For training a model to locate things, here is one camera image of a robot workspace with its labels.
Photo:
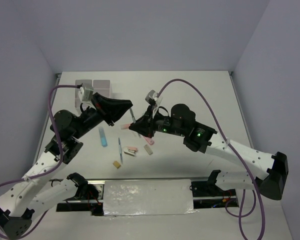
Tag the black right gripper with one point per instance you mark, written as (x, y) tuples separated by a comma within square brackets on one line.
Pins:
[(142, 125)]

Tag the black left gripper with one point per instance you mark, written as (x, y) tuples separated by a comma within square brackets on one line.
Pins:
[(113, 109)]

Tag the green highlighter pen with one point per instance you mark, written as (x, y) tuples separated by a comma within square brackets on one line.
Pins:
[(133, 119)]

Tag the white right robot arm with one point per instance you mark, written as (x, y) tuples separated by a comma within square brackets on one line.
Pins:
[(265, 172)]

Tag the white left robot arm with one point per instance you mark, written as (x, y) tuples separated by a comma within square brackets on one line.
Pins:
[(25, 200)]

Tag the pink orange highlighter pen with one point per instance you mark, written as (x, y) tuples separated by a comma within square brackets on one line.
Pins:
[(125, 126)]

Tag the grey white eraser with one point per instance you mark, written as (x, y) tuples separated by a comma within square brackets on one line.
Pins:
[(148, 149)]

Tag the pink mini stapler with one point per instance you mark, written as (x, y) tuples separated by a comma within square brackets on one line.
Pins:
[(130, 151)]

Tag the right white compartment organizer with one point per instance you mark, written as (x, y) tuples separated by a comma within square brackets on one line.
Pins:
[(102, 87)]

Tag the white compartment organizer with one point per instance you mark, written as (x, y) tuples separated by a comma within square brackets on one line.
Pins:
[(77, 102), (102, 87)]

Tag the blue highlighter pen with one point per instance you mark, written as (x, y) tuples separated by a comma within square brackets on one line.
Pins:
[(102, 135)]

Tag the blue ballpoint pen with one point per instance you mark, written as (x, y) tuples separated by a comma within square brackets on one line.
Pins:
[(120, 150)]

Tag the left white compartment organizer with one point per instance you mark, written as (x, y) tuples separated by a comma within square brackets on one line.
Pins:
[(77, 102)]

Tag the yellow eraser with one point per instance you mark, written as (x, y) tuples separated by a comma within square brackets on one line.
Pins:
[(116, 164)]

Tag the silver foil covered panel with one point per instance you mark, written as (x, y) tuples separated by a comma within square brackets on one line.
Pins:
[(147, 197)]

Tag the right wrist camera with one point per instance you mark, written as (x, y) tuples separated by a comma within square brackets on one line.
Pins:
[(153, 98)]

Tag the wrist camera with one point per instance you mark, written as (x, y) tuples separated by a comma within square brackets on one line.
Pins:
[(85, 92), (153, 98)]

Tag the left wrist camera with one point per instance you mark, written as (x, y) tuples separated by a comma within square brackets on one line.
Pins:
[(85, 92)]

